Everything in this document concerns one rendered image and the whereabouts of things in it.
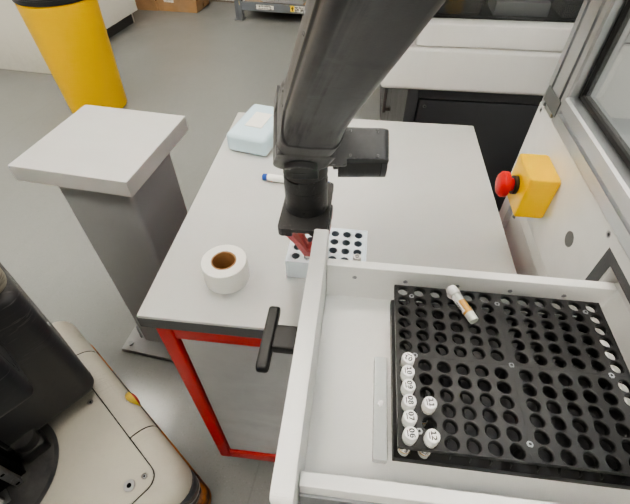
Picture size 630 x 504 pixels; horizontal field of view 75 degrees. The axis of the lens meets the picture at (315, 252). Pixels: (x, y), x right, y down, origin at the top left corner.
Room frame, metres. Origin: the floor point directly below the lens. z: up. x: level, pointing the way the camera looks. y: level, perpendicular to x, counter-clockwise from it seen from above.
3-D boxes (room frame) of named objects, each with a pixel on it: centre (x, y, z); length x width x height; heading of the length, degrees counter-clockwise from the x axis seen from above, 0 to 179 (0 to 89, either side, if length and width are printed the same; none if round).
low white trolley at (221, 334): (0.62, -0.06, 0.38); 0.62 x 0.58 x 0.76; 173
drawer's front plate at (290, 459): (0.21, 0.01, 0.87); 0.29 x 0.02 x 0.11; 173
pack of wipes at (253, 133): (0.84, 0.13, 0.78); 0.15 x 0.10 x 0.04; 161
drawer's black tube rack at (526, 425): (0.19, -0.19, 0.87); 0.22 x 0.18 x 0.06; 83
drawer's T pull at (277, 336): (0.22, 0.03, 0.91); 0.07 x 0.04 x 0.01; 173
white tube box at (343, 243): (0.45, -0.02, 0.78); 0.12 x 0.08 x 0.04; 83
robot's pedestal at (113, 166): (0.84, 0.49, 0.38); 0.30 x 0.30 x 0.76; 78
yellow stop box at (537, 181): (0.51, -0.33, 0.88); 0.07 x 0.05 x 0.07; 173
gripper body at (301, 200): (0.43, 0.01, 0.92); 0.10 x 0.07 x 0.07; 173
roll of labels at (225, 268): (0.42, 0.14, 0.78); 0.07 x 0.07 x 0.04
